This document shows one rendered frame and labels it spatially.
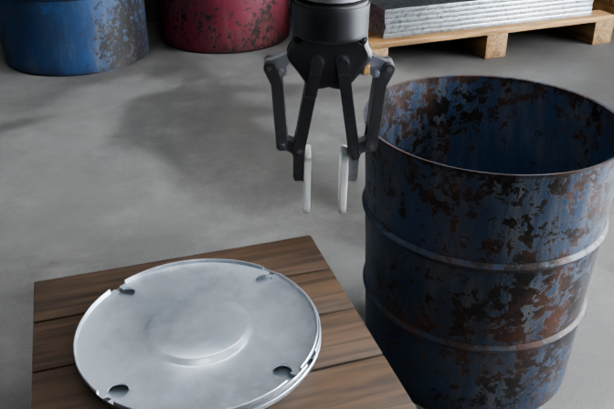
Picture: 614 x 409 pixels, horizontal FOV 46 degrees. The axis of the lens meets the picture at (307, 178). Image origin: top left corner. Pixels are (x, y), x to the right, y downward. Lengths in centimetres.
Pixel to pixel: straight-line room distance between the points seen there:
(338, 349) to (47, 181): 139
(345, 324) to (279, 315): 9
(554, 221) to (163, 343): 58
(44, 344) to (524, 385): 77
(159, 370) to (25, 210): 121
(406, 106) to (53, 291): 71
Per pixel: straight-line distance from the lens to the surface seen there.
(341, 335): 92
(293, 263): 104
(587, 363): 150
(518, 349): 123
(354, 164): 78
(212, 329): 89
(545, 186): 106
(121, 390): 85
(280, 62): 73
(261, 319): 91
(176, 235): 180
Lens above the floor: 93
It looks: 27 degrees down
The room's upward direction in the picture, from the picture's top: straight up
